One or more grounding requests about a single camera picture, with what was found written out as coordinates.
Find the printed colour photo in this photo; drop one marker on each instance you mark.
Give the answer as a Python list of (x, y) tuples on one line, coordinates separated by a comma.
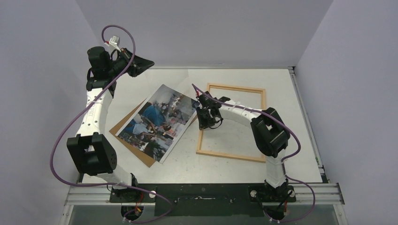
[(163, 96)]

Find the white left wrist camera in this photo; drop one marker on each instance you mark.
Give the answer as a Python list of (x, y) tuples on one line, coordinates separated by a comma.
[(113, 43)]

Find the front aluminium black mounting rail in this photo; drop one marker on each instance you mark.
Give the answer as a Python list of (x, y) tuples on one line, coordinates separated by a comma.
[(214, 203)]

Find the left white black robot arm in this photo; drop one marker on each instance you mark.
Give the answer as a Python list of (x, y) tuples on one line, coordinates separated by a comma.
[(90, 150)]

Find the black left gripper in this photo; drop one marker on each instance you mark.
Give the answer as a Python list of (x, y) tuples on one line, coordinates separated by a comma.
[(139, 65)]

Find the clear transparent plastic sheet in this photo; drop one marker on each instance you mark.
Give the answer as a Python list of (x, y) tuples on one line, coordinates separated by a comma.
[(135, 90)]

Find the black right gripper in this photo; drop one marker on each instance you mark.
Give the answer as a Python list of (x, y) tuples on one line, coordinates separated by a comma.
[(204, 115)]

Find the light wooden picture frame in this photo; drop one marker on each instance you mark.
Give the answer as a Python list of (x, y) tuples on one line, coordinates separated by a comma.
[(262, 93)]

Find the brown cardboard backing board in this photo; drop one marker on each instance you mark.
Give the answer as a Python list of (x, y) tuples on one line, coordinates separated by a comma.
[(149, 146)]

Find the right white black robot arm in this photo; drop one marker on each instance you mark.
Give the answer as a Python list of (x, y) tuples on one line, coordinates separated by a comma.
[(271, 138)]

